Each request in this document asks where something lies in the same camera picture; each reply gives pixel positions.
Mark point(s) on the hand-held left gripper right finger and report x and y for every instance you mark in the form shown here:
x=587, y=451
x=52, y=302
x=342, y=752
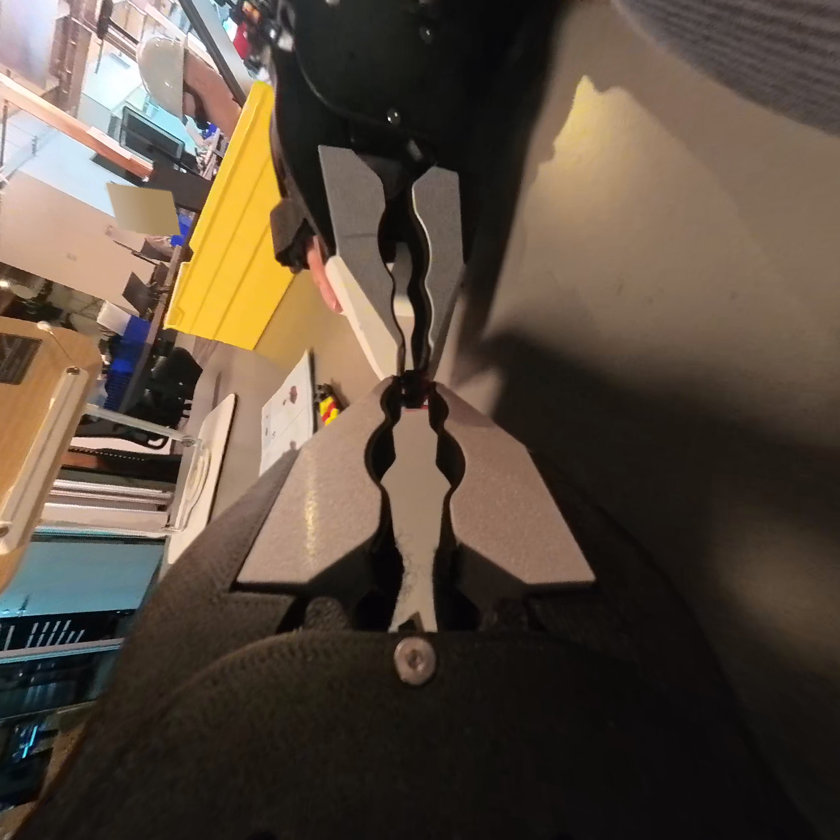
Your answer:
x=518, y=512

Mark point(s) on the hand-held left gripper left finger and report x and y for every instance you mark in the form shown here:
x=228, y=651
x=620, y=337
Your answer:
x=315, y=505

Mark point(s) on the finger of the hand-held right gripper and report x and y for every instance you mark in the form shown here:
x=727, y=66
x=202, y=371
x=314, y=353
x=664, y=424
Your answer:
x=443, y=223
x=354, y=216

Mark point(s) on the black yellow red brick assembly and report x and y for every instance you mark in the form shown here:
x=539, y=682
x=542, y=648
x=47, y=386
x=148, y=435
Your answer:
x=328, y=408

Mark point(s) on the yellow plastic bin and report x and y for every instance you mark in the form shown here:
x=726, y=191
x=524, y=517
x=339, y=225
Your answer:
x=229, y=229

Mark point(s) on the red and black brick assembly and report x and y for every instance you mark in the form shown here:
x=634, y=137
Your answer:
x=413, y=392

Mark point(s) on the person's right hand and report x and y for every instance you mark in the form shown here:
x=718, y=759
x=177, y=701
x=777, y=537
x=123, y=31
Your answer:
x=326, y=282

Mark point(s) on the building instruction booklet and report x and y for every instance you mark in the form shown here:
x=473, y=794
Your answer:
x=289, y=413

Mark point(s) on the black office chair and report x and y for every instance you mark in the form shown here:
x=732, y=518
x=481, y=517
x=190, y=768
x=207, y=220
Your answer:
x=172, y=384

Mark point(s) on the clear acrylic stand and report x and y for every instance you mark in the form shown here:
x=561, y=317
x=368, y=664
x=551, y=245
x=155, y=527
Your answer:
x=138, y=423

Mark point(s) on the pinkish beige rounded object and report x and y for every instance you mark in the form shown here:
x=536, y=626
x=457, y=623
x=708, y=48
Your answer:
x=207, y=88

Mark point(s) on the tan paper sheet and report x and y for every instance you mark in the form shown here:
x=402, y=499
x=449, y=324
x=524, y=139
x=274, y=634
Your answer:
x=141, y=208

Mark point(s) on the computer monitor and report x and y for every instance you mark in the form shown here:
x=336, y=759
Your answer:
x=152, y=136

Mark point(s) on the blue storage bins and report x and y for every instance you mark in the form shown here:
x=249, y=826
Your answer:
x=128, y=344

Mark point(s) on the light wooden panel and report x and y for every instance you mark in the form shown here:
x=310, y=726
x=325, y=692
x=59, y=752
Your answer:
x=39, y=426

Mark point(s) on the person's grey ribbed clothing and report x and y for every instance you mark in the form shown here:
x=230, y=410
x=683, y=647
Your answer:
x=754, y=52

